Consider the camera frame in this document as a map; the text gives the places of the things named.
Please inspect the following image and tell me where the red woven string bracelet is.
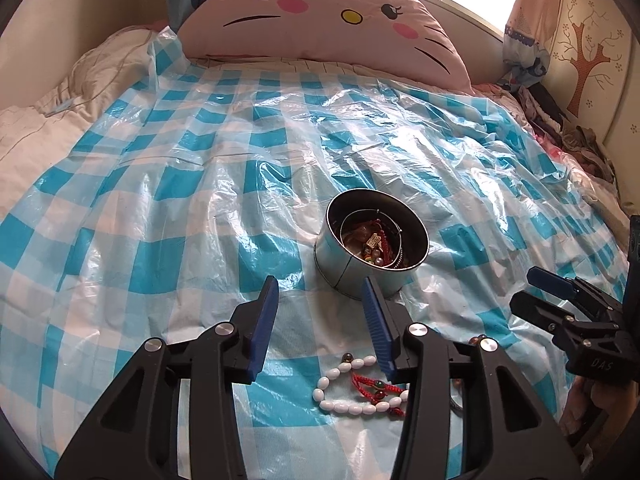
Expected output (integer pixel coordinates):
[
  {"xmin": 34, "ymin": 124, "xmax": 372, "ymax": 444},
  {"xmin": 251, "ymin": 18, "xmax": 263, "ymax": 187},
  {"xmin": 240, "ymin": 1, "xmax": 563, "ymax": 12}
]
[{"xmin": 350, "ymin": 370, "xmax": 409, "ymax": 417}]

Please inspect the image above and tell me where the pink and blue curtain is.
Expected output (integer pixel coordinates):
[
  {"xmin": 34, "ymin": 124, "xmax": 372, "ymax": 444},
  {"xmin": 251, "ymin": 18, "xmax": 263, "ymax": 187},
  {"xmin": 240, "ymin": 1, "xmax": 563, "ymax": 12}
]
[{"xmin": 502, "ymin": 0, "xmax": 566, "ymax": 92}]

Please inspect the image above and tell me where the tree print headboard panel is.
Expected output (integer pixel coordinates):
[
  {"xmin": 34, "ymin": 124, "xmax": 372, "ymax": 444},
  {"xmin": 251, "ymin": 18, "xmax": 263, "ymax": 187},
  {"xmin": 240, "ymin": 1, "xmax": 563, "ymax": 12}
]
[{"xmin": 545, "ymin": 0, "xmax": 640, "ymax": 221}]

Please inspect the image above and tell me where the pink cat face pillow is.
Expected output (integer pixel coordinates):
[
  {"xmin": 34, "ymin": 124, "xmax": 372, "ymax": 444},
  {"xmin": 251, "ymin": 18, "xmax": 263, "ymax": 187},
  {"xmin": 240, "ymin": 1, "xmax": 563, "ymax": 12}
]
[{"xmin": 177, "ymin": 0, "xmax": 473, "ymax": 96}]

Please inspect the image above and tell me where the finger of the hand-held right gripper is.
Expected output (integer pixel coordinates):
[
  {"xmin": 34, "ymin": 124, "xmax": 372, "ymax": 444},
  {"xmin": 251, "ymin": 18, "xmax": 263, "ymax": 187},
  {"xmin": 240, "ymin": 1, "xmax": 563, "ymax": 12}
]
[
  {"xmin": 510, "ymin": 292, "xmax": 581, "ymax": 337},
  {"xmin": 526, "ymin": 267, "xmax": 623, "ymax": 313}
]

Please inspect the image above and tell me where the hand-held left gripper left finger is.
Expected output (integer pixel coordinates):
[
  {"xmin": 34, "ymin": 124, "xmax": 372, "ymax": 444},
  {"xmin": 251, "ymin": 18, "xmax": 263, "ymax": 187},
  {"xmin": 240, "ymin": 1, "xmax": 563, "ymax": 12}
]
[{"xmin": 54, "ymin": 275, "xmax": 281, "ymax": 480}]

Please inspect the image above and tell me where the beige striped duvet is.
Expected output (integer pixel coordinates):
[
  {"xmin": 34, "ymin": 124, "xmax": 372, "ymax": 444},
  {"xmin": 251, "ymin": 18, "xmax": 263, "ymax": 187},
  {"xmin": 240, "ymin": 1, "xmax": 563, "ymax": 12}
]
[{"xmin": 0, "ymin": 27, "xmax": 173, "ymax": 201}]

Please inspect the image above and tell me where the pile of mixed bracelets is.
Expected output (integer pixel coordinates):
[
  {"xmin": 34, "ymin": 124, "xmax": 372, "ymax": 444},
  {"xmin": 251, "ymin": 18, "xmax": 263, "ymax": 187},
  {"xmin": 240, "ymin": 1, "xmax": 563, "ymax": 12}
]
[{"xmin": 340, "ymin": 209, "xmax": 407, "ymax": 271}]

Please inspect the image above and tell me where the blue checked plastic sheet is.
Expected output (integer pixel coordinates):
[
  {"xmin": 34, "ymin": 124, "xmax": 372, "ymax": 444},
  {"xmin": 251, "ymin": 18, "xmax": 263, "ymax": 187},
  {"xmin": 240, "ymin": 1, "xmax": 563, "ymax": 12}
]
[{"xmin": 0, "ymin": 27, "xmax": 633, "ymax": 480}]

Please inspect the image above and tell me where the round metal tin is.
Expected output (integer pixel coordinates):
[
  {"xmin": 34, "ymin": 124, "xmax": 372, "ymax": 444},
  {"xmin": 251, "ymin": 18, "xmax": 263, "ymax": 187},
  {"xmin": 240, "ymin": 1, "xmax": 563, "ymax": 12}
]
[{"xmin": 314, "ymin": 189, "xmax": 430, "ymax": 301}]

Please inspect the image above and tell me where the white oval bead bracelet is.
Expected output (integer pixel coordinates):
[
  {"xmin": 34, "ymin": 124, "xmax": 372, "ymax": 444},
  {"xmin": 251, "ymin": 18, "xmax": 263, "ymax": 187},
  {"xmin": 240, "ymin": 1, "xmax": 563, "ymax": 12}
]
[{"xmin": 313, "ymin": 354, "xmax": 412, "ymax": 417}]

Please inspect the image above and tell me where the heap of dark clothes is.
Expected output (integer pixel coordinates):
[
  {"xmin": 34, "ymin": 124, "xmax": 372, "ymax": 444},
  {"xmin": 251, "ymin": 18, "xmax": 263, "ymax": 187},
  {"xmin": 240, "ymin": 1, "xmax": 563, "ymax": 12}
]
[{"xmin": 517, "ymin": 82, "xmax": 620, "ymax": 187}]

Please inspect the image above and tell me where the person's right hand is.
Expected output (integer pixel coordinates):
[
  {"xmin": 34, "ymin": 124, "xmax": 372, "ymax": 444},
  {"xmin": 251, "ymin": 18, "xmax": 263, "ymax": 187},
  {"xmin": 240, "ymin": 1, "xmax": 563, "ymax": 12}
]
[{"xmin": 559, "ymin": 376, "xmax": 608, "ymax": 443}]

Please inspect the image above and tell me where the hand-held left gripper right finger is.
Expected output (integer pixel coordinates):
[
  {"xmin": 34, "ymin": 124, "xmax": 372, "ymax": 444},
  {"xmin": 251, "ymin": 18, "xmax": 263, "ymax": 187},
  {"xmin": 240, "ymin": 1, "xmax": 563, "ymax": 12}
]
[{"xmin": 361, "ymin": 276, "xmax": 583, "ymax": 480}]

